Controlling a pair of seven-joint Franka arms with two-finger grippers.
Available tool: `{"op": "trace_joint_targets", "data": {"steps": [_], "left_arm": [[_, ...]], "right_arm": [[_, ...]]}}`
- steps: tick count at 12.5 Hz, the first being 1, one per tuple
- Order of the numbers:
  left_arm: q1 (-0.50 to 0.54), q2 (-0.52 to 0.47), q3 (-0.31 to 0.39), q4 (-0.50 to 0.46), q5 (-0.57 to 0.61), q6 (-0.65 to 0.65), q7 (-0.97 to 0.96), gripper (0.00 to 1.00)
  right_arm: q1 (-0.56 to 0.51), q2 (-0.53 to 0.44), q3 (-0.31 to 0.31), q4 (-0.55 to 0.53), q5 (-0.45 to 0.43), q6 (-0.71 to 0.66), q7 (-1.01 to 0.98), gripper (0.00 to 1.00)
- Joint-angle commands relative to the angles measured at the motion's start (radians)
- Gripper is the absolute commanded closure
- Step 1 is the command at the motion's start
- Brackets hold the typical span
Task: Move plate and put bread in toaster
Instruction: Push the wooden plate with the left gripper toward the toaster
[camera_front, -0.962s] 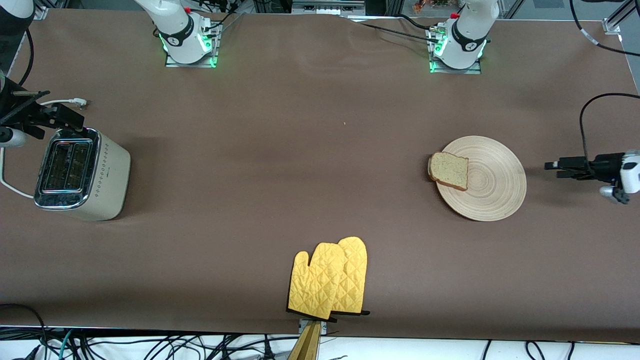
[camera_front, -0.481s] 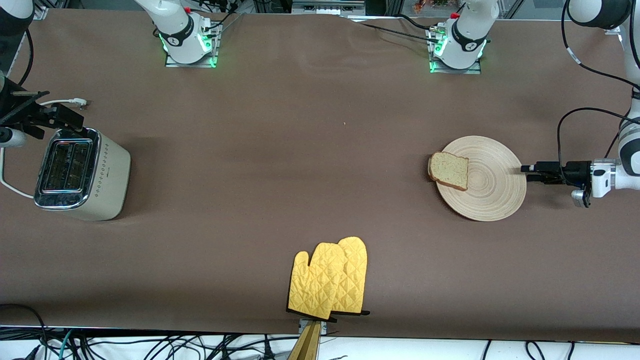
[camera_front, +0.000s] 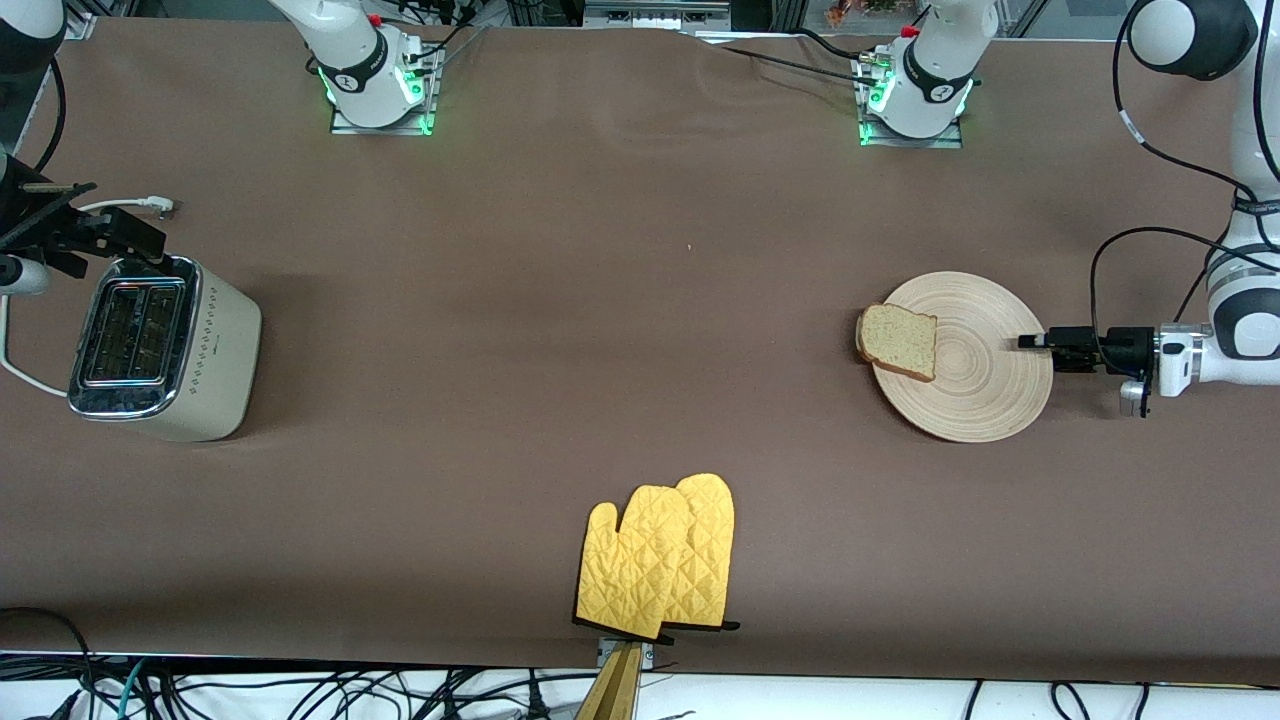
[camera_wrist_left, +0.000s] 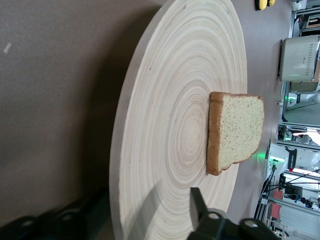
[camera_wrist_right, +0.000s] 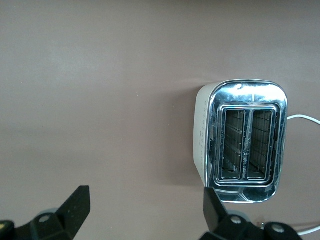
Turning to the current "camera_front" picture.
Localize round pale wooden plate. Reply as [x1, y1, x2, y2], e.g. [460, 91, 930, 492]
[872, 271, 1054, 443]

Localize slice of brown bread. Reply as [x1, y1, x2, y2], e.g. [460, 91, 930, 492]
[856, 303, 939, 383]

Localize cream and chrome toaster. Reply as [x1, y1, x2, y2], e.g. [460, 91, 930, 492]
[68, 255, 263, 443]

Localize yellow quilted oven mitt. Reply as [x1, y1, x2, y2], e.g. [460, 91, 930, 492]
[574, 485, 693, 642]
[660, 473, 742, 634]

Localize yellow wooden bar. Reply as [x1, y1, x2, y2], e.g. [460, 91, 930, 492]
[574, 642, 644, 720]

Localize white toaster power cord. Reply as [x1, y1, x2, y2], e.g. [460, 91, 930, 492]
[0, 195, 182, 399]

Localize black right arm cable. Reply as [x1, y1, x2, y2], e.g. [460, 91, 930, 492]
[34, 55, 68, 173]

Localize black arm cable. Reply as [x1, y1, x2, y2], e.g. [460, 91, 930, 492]
[1089, 0, 1280, 373]
[34, 55, 68, 173]

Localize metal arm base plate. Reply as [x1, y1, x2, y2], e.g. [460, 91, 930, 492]
[857, 55, 967, 150]
[329, 45, 442, 137]

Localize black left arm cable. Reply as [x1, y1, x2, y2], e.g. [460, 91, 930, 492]
[1089, 0, 1280, 373]

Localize black base connector cables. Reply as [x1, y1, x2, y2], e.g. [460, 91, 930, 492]
[375, 0, 493, 67]

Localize black looped cable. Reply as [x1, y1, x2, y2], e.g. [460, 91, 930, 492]
[0, 606, 98, 720]

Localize black cable on table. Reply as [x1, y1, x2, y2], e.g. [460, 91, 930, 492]
[690, 30, 881, 87]

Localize teal cable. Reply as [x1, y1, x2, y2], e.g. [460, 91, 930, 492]
[112, 658, 153, 720]

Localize black cable bundle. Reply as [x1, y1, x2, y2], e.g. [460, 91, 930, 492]
[150, 665, 601, 720]

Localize small metal table bracket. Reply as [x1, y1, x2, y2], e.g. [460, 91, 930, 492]
[596, 636, 655, 672]

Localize metal frame rail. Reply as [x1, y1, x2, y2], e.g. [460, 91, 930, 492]
[505, 0, 777, 32]

